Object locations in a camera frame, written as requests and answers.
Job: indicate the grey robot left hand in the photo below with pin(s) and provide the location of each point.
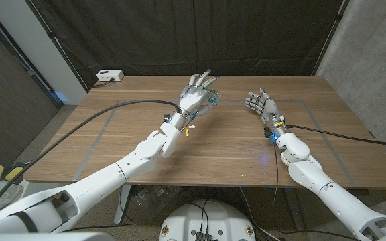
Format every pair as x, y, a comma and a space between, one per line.
193, 98

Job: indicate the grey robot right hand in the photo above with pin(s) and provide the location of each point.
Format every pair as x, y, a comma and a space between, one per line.
270, 110

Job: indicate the clear tape roll green dispenser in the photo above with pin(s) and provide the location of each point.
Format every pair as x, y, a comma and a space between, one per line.
215, 99

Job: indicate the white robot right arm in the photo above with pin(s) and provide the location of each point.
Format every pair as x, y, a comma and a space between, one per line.
313, 174

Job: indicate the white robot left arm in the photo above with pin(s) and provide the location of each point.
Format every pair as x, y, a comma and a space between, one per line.
146, 152

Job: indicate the grey tape outline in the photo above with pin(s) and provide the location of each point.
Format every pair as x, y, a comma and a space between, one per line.
233, 100

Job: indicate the black curtain backdrop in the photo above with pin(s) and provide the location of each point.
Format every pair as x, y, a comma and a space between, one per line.
193, 33

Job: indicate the white power outlet box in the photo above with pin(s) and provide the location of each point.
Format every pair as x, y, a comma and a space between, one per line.
110, 75

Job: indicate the grey table leg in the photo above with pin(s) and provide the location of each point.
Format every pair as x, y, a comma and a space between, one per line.
293, 207

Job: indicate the clear plastic bag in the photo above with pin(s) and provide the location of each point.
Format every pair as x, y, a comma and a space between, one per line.
152, 201

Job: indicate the black backdrop pole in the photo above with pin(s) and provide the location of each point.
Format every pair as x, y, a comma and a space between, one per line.
338, 16
57, 43

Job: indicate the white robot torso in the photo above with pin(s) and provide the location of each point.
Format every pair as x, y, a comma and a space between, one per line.
186, 221

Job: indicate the white table leg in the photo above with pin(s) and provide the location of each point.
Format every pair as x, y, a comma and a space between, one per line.
122, 204

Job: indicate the black wall rail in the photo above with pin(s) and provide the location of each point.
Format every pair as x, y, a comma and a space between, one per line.
32, 72

